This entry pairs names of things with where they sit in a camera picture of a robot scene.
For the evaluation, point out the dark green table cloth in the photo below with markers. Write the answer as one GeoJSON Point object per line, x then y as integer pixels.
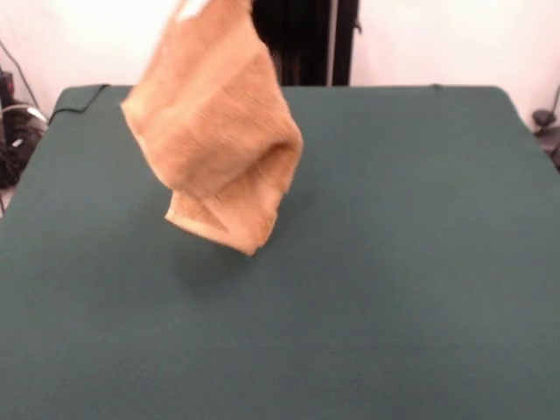
{"type": "Point", "coordinates": [394, 262]}

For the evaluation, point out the orange-brown terry towel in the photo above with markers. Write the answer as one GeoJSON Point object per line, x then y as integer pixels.
{"type": "Point", "coordinates": [219, 131]}

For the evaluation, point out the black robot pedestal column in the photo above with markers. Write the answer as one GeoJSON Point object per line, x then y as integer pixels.
{"type": "Point", "coordinates": [306, 44]}

